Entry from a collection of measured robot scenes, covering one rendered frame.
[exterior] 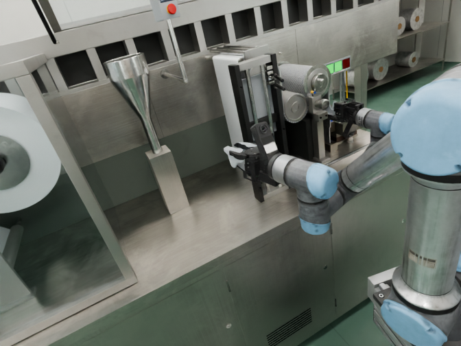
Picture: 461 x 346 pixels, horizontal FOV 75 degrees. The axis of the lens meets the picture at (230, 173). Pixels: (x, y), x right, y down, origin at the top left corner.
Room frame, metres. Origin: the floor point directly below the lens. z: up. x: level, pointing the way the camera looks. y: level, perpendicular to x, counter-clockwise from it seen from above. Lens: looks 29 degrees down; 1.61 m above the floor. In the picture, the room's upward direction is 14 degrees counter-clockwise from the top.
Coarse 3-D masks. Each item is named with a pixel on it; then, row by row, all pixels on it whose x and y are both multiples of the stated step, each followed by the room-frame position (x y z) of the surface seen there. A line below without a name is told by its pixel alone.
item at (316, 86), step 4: (316, 76) 1.23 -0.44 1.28; (320, 76) 1.24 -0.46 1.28; (324, 76) 1.24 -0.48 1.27; (312, 80) 1.24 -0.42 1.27; (316, 80) 1.23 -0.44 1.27; (324, 80) 1.24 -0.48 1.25; (312, 84) 1.24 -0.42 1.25; (316, 84) 1.23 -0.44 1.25; (320, 84) 1.24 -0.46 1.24; (324, 84) 1.24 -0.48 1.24; (312, 88) 1.24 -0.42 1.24; (316, 88) 1.23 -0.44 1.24; (320, 88) 1.24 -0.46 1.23; (324, 88) 1.24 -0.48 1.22
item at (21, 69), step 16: (16, 64) 0.72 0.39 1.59; (32, 64) 0.84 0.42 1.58; (0, 80) 0.70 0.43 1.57; (16, 80) 0.71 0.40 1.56; (32, 80) 0.72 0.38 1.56; (32, 96) 0.72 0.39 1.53; (48, 112) 0.72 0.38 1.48; (48, 128) 0.72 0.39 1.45; (64, 144) 0.72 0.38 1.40; (64, 160) 0.72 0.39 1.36; (80, 176) 0.72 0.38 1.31; (80, 192) 0.71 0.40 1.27; (96, 208) 0.72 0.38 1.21; (96, 224) 0.71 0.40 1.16; (112, 240) 0.72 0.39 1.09; (128, 272) 0.72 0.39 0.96; (112, 288) 0.70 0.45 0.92; (80, 304) 0.66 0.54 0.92; (48, 320) 0.63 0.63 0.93; (16, 336) 0.60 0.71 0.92
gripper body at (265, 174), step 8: (248, 152) 0.75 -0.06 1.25; (256, 152) 0.74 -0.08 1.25; (248, 160) 0.73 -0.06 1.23; (256, 160) 0.72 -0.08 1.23; (272, 160) 0.67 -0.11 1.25; (248, 168) 0.75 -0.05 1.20; (256, 168) 0.72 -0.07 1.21; (264, 168) 0.71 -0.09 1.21; (256, 176) 0.71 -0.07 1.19; (264, 176) 0.71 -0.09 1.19; (272, 184) 0.68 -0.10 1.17
